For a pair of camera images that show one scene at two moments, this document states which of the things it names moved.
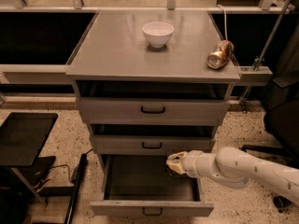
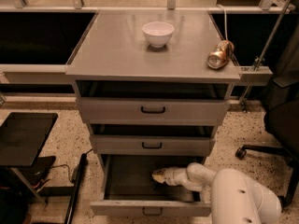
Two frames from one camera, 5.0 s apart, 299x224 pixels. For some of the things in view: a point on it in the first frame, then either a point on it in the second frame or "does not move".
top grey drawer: x=152 y=103 does not move
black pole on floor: x=75 y=189 does not move
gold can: x=220 y=54 does not move
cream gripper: x=192 y=162 -> x=171 y=176
